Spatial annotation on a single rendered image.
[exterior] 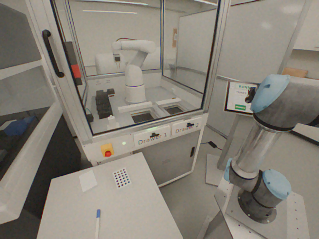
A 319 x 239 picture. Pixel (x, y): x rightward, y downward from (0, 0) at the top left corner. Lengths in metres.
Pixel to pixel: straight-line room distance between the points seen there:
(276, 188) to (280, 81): 0.44
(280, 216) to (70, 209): 1.07
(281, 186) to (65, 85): 1.04
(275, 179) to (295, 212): 0.35
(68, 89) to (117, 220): 0.68
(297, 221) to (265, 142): 0.58
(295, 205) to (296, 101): 0.75
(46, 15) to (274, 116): 0.84
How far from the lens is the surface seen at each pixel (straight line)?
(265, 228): 0.86
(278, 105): 0.41
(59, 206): 0.93
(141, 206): 0.76
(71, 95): 0.73
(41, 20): 0.71
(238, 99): 1.30
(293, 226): 0.97
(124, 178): 0.82
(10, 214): 0.93
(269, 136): 0.49
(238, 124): 1.45
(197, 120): 1.09
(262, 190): 0.71
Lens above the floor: 1.47
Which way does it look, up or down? 32 degrees down
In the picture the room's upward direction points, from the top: straight up
